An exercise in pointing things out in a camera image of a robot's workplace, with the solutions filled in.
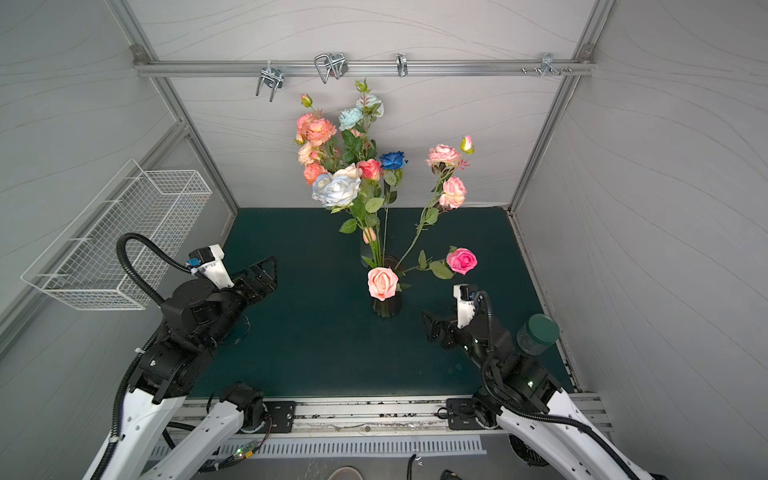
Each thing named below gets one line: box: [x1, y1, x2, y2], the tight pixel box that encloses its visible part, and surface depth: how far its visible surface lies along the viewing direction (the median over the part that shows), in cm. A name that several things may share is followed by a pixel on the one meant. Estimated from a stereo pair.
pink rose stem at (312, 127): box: [295, 94, 337, 147], surface depth 76 cm
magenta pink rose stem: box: [403, 245, 478, 279], surface depth 58 cm
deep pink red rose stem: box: [358, 158, 385, 265], surface depth 74 cm
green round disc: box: [516, 313, 560, 356], surface depth 80 cm
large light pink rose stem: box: [367, 267, 402, 302], surface depth 52 cm
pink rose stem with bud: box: [395, 135, 475, 270], surface depth 65 cm
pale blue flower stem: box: [339, 77, 385, 169], surface depth 80 cm
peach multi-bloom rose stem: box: [297, 141, 328, 186], surface depth 77 cm
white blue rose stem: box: [312, 173, 375, 267], surface depth 62 cm
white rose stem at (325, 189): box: [311, 171, 337, 207], surface depth 74 cm
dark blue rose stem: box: [379, 150, 409, 259], surface depth 76 cm
